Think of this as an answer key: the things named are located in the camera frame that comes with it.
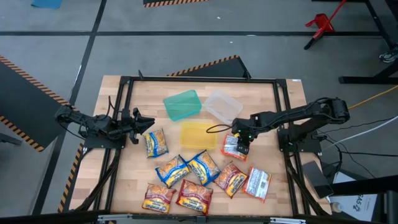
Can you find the teal plastic container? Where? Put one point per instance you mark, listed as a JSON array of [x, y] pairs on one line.
[[182, 105]]

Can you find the blue Maruchan noodle pack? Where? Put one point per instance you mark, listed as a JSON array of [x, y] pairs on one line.
[[155, 143], [172, 171], [203, 167]]

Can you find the dark grey floor leg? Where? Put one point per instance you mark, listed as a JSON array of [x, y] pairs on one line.
[[9, 139]]

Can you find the yellow plastic container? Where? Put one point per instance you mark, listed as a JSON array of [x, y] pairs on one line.
[[197, 135]]

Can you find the white paper sign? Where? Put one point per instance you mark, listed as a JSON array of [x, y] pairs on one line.
[[351, 205]]

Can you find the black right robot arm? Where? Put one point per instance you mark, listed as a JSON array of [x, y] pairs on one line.
[[295, 113]]

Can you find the black neighbouring table frame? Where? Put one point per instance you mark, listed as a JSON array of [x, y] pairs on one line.
[[363, 186]]

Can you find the black desk frame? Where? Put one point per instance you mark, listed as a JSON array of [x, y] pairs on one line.
[[367, 80]]

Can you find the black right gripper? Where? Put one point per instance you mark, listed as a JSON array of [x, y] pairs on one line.
[[245, 129]]

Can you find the grey metal bracket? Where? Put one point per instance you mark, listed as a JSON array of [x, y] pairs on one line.
[[287, 221], [115, 217]]

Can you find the black hazard-striped panel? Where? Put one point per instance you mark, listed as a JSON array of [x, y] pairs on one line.
[[161, 2]]

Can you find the black aluminium table frame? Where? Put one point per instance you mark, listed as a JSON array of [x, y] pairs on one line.
[[202, 79]]

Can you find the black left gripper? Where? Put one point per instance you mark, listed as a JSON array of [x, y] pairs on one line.
[[132, 124]]

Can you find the red Maruchan noodle pack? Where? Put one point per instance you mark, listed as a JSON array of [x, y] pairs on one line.
[[158, 197], [195, 196], [230, 179]]

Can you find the person's shoe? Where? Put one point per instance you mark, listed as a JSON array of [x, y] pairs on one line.
[[388, 56]]

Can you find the large black hazard-striped mat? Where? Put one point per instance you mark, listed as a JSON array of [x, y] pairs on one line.
[[25, 102]]

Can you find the orange Maruchan noodle pack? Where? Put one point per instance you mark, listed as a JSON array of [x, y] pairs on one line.
[[229, 146], [257, 183]]

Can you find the red metal stand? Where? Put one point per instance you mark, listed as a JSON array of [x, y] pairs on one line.
[[321, 22]]

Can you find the small bottle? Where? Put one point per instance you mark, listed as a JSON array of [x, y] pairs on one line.
[[336, 207]]

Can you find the blue floor mat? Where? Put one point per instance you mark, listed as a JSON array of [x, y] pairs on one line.
[[46, 3]]

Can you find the black flat tablet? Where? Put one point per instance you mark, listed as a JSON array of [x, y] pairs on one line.
[[317, 179]]

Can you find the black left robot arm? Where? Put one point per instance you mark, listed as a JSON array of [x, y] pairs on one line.
[[93, 124]]

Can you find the clear plastic container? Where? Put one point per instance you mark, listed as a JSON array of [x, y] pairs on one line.
[[222, 105]]

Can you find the small black hazard-striped mat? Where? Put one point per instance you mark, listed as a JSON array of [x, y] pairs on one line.
[[224, 70]]

